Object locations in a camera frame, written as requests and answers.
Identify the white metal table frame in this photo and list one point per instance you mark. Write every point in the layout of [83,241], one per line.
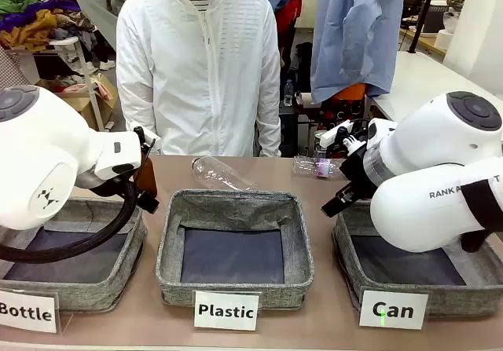
[88,80]

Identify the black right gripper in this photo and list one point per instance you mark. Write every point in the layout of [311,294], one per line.
[359,174]

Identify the small water bottle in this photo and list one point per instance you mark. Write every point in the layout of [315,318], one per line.
[288,92]

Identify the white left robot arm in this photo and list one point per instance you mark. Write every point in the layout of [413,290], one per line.
[39,151]

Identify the black stand pole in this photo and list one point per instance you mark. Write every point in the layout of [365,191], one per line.
[422,13]

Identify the pile of colourful clothes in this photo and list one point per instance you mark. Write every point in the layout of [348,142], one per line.
[35,21]

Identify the hanging light blue shirt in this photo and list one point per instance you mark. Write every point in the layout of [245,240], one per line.
[353,33]

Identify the person's right forearm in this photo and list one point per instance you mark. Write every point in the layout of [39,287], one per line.
[135,103]

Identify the red floral black cloth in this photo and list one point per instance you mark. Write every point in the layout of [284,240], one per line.
[342,109]

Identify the white Bottle label card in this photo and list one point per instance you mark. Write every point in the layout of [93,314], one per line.
[25,312]

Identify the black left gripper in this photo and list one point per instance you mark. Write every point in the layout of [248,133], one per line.
[112,188]

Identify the white Plastic label card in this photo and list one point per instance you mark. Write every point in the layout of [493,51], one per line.
[226,311]

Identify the white side table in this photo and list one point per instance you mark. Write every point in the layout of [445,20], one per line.
[416,80]

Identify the checkered cloth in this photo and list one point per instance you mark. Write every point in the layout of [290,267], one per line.
[8,72]

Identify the large clear plastic bottle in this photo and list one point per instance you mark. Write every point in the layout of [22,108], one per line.
[220,174]

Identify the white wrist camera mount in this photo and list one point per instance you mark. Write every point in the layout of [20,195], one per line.
[334,135]

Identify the dark plastic stool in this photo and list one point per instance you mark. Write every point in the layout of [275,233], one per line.
[288,131]

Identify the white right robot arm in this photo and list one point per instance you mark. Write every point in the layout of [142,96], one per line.
[412,209]

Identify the grey fabric basket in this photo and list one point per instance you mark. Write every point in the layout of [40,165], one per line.
[232,209]
[118,249]
[353,257]

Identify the white Can label card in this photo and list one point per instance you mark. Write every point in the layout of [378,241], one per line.
[393,310]

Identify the crushed bottle pink label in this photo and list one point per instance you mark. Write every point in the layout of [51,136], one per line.
[318,167]

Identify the brown glass bottle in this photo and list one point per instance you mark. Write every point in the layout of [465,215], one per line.
[147,174]

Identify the person in white jacket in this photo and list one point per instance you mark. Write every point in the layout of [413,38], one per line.
[196,72]

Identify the cardboard box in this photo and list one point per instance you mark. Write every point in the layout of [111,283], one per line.
[104,96]

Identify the white paper roll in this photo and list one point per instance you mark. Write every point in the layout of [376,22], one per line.
[443,40]

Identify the person's left forearm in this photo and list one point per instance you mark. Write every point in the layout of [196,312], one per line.
[269,123]

